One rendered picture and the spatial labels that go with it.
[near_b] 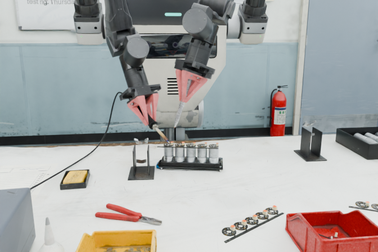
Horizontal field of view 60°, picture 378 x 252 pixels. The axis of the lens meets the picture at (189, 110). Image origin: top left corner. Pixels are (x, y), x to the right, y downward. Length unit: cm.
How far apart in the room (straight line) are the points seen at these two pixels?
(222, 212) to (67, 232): 28
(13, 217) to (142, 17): 89
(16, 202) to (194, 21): 49
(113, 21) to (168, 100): 40
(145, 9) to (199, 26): 53
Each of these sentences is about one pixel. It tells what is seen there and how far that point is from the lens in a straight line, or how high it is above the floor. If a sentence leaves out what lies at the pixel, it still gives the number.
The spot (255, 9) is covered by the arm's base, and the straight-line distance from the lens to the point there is 126.
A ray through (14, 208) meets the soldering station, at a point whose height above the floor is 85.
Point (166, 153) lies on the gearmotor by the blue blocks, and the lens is 82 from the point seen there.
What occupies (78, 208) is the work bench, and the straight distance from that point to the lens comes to 70.
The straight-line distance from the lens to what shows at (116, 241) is 57.
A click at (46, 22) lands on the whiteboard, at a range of 345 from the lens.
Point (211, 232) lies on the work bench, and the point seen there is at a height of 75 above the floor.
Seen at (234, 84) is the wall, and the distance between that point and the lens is 350.
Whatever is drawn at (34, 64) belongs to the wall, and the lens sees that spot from 352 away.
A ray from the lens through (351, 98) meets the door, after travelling 402.
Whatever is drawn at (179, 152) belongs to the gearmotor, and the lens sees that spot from 82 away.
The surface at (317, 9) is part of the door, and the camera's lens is 372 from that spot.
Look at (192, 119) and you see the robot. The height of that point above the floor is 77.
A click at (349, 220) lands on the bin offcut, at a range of 63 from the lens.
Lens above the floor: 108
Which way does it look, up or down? 13 degrees down
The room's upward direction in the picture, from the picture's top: straight up
